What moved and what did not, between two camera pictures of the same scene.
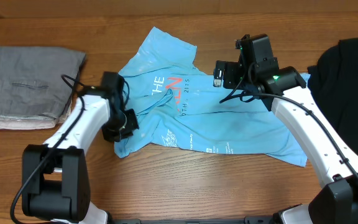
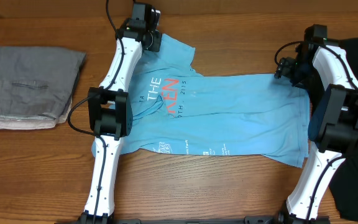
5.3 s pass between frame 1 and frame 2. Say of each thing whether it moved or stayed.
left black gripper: moved
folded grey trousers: stayed
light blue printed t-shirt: stayed
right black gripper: moved
